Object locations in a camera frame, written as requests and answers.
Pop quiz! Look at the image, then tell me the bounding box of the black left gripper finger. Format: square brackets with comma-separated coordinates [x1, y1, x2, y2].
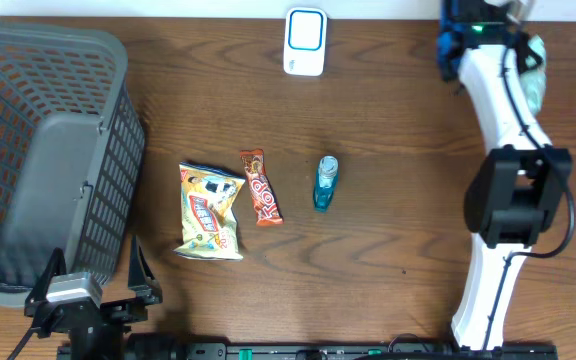
[25, 248, 66, 305]
[128, 235, 161, 295]

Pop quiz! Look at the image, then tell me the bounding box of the yellow snack bag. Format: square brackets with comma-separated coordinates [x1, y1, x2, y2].
[173, 162, 245, 261]

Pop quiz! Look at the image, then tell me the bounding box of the red chocolate bar wrapper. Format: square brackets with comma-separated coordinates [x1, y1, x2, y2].
[240, 149, 284, 226]

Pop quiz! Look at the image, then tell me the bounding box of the teal mouthwash bottle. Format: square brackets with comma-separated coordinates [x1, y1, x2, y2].
[313, 155, 339, 212]

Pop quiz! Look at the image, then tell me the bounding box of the white teal wipes pack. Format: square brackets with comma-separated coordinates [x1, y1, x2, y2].
[520, 35, 547, 116]

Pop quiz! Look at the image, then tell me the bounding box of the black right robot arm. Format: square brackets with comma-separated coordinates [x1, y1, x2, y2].
[437, 0, 575, 358]

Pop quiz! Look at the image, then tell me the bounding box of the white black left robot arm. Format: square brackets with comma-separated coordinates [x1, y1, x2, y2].
[9, 236, 187, 359]

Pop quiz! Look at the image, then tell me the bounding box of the white barcode scanner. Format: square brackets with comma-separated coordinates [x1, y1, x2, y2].
[283, 7, 328, 77]

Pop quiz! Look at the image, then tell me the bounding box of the grey plastic basket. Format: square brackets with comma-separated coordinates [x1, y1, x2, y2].
[0, 23, 145, 307]

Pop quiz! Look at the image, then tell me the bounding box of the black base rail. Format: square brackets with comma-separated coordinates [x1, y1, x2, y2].
[183, 338, 559, 360]

